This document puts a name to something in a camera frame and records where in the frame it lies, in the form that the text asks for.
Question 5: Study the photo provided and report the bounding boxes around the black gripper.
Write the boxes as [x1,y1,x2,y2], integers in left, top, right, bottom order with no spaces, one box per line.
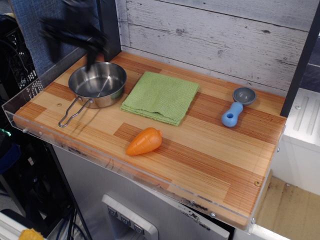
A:
[40,0,107,72]

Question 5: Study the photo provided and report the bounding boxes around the stainless steel pot with handle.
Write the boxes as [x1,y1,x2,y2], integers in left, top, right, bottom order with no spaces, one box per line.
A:
[58,62,127,128]

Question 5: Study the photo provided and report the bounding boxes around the green towel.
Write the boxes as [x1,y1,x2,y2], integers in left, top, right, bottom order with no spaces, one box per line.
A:
[120,71,199,127]

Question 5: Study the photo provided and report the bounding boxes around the orange plastic carrot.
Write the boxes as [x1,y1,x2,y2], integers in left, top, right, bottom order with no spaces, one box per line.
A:
[126,127,163,156]

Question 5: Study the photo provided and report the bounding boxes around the clear acrylic table guard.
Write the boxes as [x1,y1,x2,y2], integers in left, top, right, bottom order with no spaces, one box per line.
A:
[4,51,286,233]

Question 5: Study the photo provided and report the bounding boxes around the blue grey ice cream scoop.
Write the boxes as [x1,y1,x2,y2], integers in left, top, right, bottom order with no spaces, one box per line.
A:
[221,87,257,128]

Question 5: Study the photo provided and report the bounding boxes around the yellow object bottom left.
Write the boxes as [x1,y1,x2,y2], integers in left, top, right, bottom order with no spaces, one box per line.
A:
[18,228,44,240]

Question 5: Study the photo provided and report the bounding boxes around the dark grey left post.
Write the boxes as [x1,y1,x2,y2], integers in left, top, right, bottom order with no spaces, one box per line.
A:
[97,0,122,62]

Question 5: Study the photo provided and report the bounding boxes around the dark grey post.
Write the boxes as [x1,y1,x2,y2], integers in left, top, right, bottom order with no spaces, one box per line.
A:
[97,0,122,62]
[280,1,320,118]

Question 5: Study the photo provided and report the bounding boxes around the black crate with cables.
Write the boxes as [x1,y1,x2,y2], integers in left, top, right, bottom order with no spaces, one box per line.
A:
[0,14,38,98]

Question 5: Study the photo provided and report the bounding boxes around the dark grey right post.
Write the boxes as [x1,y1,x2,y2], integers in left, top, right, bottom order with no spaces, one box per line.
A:
[280,1,320,118]

